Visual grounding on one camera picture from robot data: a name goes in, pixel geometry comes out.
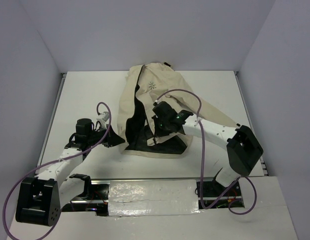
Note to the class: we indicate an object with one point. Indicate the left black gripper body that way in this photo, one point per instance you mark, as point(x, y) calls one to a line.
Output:
point(95, 137)

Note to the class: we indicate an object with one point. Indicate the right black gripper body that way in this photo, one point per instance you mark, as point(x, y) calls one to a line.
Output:
point(161, 128)

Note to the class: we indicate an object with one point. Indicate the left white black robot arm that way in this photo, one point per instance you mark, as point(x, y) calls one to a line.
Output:
point(41, 198)

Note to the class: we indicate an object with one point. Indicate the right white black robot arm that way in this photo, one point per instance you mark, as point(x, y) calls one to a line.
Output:
point(242, 147)

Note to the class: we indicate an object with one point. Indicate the white foam front board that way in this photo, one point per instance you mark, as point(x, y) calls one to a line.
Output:
point(264, 216)

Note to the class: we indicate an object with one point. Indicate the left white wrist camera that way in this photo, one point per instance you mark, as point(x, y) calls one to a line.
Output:
point(102, 119)

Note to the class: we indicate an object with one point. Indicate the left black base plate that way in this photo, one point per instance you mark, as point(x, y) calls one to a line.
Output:
point(96, 201)

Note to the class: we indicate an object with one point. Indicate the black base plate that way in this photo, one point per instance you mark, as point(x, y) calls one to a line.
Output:
point(96, 201)
point(212, 190)

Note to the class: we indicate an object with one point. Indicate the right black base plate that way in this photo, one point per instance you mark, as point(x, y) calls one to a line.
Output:
point(212, 190)

